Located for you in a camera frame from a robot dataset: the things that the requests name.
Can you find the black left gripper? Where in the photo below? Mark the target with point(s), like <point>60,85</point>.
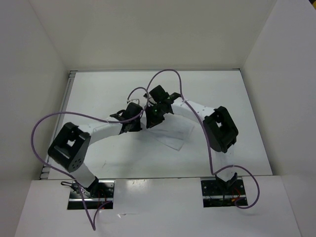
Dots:
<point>137,128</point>

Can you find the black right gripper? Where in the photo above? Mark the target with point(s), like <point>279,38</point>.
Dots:
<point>151,120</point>

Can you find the white skirt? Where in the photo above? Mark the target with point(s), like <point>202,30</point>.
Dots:
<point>172,132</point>

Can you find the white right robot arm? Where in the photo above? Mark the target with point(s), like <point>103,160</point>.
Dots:
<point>217,124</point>

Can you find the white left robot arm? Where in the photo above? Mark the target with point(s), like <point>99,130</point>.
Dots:
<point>70,146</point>

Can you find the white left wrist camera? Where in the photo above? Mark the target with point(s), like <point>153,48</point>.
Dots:
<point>135,101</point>

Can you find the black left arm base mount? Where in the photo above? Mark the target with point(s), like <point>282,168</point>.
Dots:
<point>102,197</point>

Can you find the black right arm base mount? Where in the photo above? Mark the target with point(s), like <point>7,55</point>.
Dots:
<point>216,194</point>

